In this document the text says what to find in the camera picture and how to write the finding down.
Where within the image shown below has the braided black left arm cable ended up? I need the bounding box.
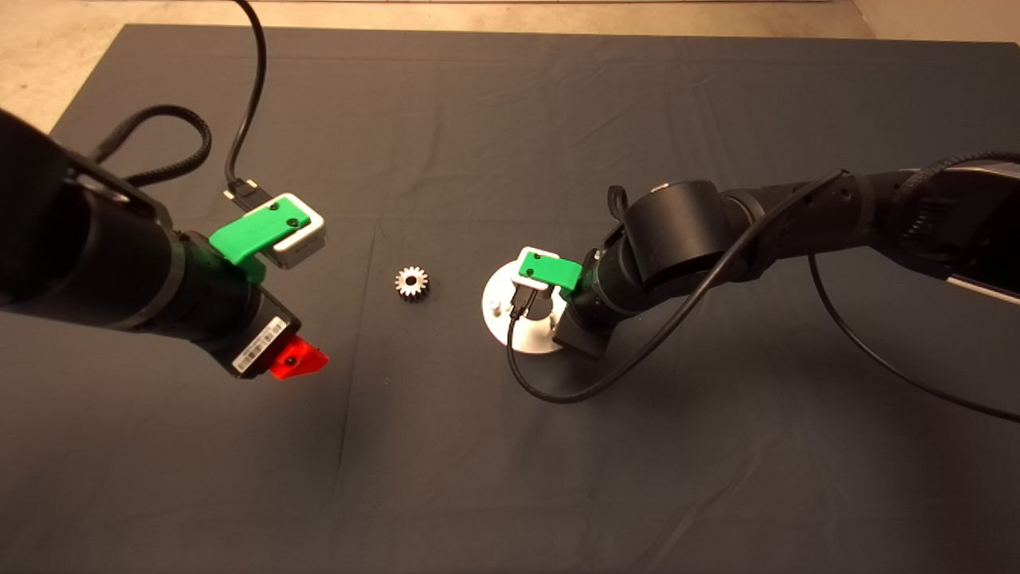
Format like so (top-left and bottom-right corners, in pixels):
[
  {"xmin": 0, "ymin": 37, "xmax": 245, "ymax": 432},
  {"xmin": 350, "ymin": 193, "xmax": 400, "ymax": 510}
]
[{"xmin": 89, "ymin": 105, "xmax": 213, "ymax": 188}]

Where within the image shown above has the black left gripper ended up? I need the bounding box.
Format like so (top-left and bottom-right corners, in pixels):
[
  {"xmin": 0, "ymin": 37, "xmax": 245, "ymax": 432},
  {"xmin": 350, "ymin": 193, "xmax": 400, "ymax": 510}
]
[{"xmin": 214, "ymin": 286, "xmax": 329, "ymax": 381}]

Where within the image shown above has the round metal carrier plate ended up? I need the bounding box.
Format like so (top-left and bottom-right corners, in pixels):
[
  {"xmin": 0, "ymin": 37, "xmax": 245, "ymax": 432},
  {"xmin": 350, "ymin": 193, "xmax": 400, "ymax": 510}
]
[{"xmin": 481, "ymin": 263, "xmax": 587, "ymax": 356}]

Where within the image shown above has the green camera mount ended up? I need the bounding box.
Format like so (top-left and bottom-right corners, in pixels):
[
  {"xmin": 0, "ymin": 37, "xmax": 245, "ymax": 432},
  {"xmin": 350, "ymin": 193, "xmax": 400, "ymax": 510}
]
[
  {"xmin": 518, "ymin": 251, "xmax": 583, "ymax": 300},
  {"xmin": 209, "ymin": 198, "xmax": 312, "ymax": 284}
]

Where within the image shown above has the dark grey table cloth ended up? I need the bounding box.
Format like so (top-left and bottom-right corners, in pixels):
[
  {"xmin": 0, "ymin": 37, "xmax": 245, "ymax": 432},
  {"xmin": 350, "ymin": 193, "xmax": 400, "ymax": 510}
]
[{"xmin": 0, "ymin": 24, "xmax": 1020, "ymax": 574}]

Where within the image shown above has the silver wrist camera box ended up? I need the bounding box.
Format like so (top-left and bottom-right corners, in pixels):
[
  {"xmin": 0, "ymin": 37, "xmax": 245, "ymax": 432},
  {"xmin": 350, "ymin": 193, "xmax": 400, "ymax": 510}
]
[
  {"xmin": 243, "ymin": 193, "xmax": 328, "ymax": 269},
  {"xmin": 516, "ymin": 246, "xmax": 563, "ymax": 297}
]

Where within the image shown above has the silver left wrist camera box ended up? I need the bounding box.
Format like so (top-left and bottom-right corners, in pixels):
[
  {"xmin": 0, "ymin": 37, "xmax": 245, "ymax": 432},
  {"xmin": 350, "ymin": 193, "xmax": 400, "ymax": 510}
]
[{"xmin": 243, "ymin": 193, "xmax": 328, "ymax": 269}]

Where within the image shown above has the green right camera mount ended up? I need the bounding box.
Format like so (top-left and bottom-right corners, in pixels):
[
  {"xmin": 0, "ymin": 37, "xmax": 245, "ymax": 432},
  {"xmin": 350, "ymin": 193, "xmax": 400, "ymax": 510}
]
[{"xmin": 518, "ymin": 251, "xmax": 583, "ymax": 300}]

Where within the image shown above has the smooth black left camera cable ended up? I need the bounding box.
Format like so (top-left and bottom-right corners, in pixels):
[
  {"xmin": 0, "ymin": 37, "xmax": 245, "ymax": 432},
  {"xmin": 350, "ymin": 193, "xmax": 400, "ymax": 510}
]
[{"xmin": 222, "ymin": 0, "xmax": 268, "ymax": 213}]

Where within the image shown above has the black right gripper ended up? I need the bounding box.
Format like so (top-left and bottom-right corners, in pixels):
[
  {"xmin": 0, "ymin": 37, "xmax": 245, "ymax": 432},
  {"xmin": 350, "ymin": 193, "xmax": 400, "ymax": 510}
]
[{"xmin": 554, "ymin": 306, "xmax": 611, "ymax": 360}]

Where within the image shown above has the green left camera mount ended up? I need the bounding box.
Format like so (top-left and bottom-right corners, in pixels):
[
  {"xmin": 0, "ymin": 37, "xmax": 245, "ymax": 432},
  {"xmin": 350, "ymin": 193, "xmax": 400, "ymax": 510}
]
[{"xmin": 209, "ymin": 198, "xmax": 312, "ymax": 284}]

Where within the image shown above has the small steel planetary gear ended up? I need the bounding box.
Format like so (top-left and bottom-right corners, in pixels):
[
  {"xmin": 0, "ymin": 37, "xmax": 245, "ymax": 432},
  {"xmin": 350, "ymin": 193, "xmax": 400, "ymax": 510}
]
[{"xmin": 394, "ymin": 265, "xmax": 430, "ymax": 303}]

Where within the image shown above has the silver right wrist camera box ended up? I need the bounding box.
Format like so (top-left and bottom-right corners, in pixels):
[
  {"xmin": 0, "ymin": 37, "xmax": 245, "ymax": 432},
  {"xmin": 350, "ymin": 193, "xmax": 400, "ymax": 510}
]
[{"xmin": 516, "ymin": 246, "xmax": 563, "ymax": 297}]

